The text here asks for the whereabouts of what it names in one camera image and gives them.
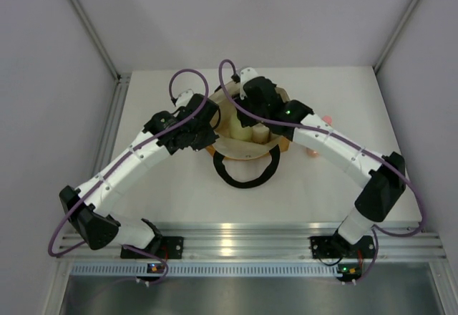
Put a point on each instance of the orange bottle pink cap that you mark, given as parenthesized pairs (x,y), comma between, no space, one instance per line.
(312,153)

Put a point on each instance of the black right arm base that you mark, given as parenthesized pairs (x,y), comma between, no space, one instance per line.
(334,247)

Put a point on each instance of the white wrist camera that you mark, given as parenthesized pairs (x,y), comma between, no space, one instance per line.
(246,75)
(183,98)

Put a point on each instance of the cream cylindrical bottle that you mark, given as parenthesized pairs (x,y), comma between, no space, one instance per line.
(260,134)

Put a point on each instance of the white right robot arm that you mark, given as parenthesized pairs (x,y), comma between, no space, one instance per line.
(379,176)

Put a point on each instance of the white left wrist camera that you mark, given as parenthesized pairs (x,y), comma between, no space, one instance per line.
(183,98)

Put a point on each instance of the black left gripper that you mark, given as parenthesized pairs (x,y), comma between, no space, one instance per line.
(210,138)

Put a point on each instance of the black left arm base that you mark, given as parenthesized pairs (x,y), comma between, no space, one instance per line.
(168,247)

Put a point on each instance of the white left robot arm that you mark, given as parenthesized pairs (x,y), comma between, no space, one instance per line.
(90,206)

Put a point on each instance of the green pump bottle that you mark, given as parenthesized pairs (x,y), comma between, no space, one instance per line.
(237,131)

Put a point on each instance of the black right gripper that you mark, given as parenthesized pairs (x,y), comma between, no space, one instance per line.
(245,121)

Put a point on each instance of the tan canvas tote bag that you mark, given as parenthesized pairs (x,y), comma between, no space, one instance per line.
(226,148)

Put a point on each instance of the aluminium frame rail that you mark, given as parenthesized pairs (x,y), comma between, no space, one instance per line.
(289,242)

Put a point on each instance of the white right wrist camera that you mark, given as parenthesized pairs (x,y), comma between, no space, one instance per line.
(246,75)

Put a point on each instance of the perforated cable duct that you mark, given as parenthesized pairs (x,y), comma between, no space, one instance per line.
(180,269)

